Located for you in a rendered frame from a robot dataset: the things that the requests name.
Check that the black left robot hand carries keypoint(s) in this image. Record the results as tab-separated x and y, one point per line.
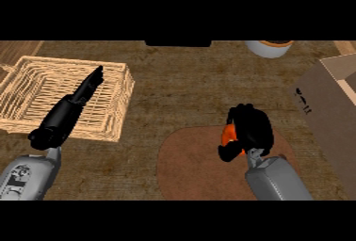
63	120

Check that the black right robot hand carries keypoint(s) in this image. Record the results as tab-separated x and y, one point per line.
253	127

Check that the orange squash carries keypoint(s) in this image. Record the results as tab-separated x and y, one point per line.
230	135

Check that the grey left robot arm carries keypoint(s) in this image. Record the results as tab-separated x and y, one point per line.
29	177

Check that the brown cardboard box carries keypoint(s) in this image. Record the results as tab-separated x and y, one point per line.
327	125

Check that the brown oval cutting board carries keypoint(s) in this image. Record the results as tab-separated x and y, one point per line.
205	169

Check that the pale wicker basket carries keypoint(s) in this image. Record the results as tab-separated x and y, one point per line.
66	94

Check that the white pot with orange rim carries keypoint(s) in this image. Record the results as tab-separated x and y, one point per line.
270	48

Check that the black appliance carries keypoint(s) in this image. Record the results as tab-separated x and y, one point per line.
178	43

